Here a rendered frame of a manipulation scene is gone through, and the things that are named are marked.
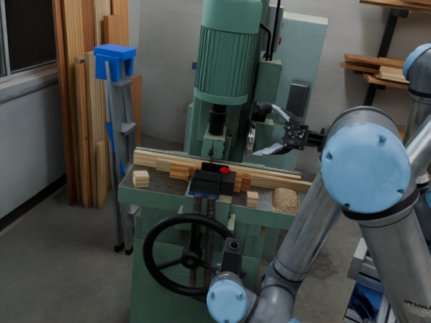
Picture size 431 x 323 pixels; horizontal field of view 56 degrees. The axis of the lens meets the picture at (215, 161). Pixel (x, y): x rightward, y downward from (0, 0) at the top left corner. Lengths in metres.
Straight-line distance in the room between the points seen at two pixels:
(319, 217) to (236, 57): 0.60
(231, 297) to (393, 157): 0.39
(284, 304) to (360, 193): 0.35
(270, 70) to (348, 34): 2.12
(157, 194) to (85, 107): 1.43
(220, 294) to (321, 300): 1.69
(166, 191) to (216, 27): 0.53
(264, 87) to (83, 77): 1.39
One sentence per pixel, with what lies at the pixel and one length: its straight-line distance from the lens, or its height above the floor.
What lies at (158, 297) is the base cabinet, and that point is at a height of 0.47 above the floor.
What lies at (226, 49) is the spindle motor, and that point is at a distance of 1.23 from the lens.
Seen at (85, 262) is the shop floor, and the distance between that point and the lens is 2.47.
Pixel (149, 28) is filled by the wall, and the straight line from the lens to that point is 3.87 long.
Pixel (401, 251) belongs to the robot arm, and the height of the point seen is 1.22.
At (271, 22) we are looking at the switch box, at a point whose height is 1.43.
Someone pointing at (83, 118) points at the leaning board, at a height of 0.64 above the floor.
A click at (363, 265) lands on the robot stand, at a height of 0.75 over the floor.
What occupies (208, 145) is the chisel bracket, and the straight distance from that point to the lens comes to 1.35.
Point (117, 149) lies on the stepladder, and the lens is 2.20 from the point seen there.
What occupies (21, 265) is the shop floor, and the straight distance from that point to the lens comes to 2.51.
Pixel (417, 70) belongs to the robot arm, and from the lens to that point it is 1.29.
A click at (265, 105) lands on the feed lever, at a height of 1.26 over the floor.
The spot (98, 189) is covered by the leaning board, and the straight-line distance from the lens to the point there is 2.85.
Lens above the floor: 1.56
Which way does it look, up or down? 25 degrees down
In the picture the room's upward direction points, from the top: 8 degrees clockwise
